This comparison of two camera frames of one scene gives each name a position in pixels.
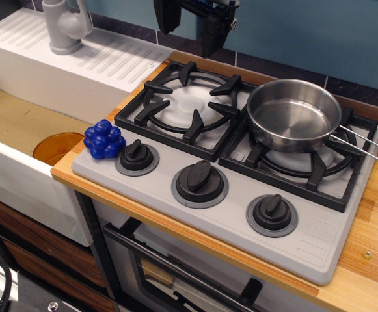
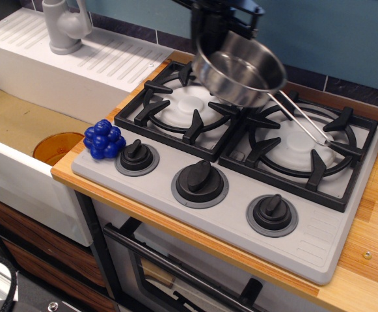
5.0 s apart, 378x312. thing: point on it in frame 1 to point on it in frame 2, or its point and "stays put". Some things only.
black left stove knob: (137, 159) stays put
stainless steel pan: (298, 116) to (243, 71)
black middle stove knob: (200, 186) stays put
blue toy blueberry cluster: (103, 140) stays put
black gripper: (220, 18) to (212, 21)
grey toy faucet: (66, 28) stays put
